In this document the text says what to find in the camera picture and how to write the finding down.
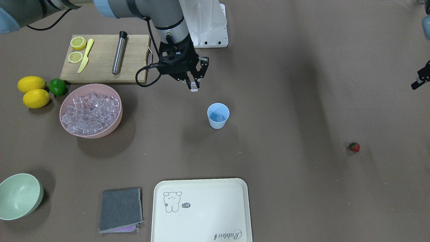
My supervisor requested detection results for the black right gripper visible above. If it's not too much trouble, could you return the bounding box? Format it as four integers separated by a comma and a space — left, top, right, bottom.
157, 35, 209, 90

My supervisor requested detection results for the clear ice cube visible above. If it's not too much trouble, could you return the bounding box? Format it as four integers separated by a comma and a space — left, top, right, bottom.
214, 116, 225, 123
190, 82, 199, 92

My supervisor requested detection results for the red strawberry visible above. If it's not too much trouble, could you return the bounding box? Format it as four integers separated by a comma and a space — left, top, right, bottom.
348, 142, 360, 153

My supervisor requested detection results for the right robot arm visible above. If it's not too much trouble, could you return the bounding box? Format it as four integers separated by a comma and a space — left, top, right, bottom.
0, 0, 209, 91

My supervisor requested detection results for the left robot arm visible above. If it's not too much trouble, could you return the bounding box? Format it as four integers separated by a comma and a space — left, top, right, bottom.
411, 15, 430, 90

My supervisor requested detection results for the blue plastic cup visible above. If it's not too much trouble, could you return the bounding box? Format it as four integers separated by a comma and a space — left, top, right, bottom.
206, 103, 230, 130

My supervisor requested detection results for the pile of ice cubes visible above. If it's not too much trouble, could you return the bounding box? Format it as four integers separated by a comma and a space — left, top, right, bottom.
60, 91, 121, 136

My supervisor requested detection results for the wooden cutting board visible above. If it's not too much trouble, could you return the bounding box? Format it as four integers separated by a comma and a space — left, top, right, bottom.
60, 34, 151, 84

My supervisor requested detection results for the pink bowl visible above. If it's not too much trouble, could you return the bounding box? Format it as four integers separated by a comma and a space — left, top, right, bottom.
59, 84, 123, 139

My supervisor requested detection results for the yellow plastic knife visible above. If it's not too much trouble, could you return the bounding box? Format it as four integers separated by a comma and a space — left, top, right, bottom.
77, 38, 95, 73

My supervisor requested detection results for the lemon half slice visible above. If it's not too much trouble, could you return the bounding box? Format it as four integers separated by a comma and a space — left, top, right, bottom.
70, 36, 87, 50
68, 51, 84, 64

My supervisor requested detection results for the cream rabbit tray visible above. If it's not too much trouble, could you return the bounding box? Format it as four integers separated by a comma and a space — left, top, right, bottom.
151, 178, 253, 242

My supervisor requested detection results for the green lime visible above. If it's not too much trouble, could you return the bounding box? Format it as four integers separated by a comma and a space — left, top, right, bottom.
48, 78, 67, 95

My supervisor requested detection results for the grey folded cloth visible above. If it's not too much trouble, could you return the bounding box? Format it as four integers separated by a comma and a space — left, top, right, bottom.
98, 188, 144, 233

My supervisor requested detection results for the whole yellow lemon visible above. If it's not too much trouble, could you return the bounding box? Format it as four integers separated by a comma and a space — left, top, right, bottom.
17, 76, 46, 93
23, 89, 50, 109

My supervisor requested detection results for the green bowl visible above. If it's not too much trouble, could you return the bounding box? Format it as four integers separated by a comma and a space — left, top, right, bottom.
0, 173, 44, 220

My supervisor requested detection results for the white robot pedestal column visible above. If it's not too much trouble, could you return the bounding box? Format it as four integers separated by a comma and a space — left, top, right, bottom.
179, 0, 227, 45

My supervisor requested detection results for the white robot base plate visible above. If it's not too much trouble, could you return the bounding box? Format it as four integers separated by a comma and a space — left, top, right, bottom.
187, 0, 229, 48

